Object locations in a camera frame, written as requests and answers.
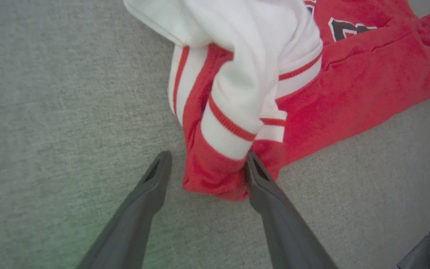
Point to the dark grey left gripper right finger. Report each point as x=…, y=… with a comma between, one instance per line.
x=282, y=224

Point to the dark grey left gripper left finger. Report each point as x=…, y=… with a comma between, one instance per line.
x=133, y=220

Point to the red and white Bulls jersey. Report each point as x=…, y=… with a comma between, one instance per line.
x=312, y=86

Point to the grey fabric sofa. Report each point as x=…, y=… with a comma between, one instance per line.
x=69, y=112

